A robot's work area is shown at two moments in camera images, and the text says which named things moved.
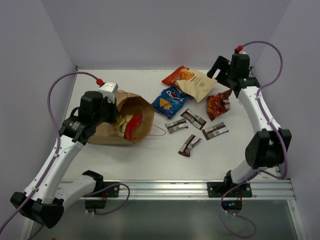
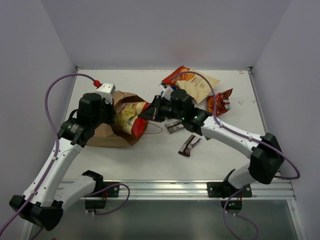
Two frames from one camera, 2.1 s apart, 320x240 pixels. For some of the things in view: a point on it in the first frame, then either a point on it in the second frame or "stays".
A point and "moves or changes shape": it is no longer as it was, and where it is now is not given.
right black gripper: [221, 63] -> [153, 112]
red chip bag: [131, 125] moves or changes shape
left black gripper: [113, 110] stays
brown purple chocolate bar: [191, 142] stays
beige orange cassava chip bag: [196, 84] stays
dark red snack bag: [218, 104] stays
